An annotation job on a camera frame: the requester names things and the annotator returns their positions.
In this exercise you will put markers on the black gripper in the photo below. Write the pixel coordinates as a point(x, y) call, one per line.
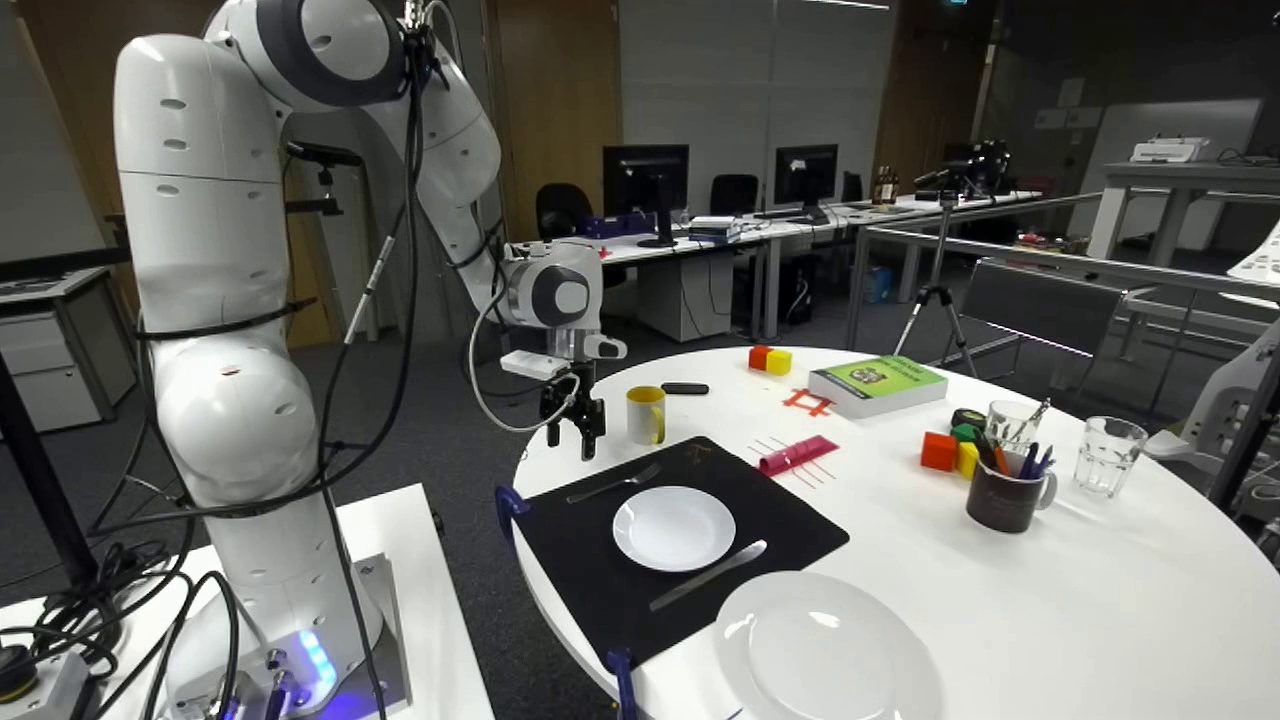
point(571, 397)

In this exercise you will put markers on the small white plate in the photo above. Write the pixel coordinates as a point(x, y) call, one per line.
point(672, 530)

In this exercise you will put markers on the white robot base table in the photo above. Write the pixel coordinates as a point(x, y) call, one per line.
point(287, 604)

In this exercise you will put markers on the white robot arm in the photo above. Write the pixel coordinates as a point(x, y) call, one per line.
point(201, 127)

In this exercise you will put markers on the large white plate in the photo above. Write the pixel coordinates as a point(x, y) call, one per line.
point(816, 651)

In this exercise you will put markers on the yellow white mug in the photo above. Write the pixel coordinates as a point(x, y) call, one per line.
point(646, 412)

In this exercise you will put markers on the blue clamp left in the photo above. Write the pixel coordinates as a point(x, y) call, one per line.
point(509, 504)

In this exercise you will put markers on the blue clamp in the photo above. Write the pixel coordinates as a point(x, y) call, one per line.
point(509, 504)
point(621, 670)

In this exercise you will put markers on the black placemat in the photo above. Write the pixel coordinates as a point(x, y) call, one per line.
point(610, 595)

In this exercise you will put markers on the red yellow cube pair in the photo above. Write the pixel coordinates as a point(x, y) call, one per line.
point(769, 362)

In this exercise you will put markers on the silver knife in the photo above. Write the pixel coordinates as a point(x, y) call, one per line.
point(710, 572)

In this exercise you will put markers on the blue clamp right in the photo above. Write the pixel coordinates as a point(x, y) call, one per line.
point(621, 670)

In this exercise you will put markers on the left computer monitor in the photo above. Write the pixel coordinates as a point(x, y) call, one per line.
point(646, 185)

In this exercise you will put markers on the computer monitor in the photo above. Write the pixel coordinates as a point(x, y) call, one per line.
point(807, 178)
point(646, 185)

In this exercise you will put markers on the green book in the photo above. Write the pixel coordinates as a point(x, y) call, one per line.
point(876, 385)

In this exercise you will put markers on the right computer monitor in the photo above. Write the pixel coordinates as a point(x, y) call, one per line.
point(807, 178)

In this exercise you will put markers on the orange yellow green blocks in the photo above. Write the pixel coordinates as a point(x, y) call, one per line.
point(958, 445)

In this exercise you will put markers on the dark pen cup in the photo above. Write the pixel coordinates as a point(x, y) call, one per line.
point(1014, 469)

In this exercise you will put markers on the clear drinking glass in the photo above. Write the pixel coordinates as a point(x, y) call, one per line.
point(1105, 458)

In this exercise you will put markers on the camera tripod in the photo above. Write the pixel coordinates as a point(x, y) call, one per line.
point(980, 173)

